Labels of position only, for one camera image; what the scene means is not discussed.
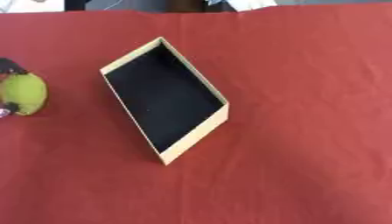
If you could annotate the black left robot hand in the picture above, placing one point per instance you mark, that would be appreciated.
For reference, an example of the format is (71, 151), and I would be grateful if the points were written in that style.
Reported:
(9, 66)

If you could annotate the green round toy fruit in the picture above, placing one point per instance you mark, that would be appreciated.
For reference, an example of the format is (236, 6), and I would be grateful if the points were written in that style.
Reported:
(24, 92)

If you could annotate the tan cardboard box black inside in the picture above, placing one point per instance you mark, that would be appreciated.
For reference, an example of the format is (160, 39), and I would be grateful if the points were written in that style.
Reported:
(163, 96)

